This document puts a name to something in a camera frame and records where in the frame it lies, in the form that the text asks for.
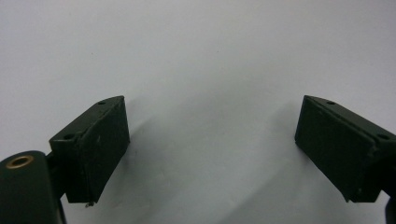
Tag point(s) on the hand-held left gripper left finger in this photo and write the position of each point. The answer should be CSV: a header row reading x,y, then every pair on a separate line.
x,y
93,149

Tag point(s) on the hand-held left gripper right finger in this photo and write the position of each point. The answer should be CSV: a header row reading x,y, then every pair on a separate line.
x,y
342,146

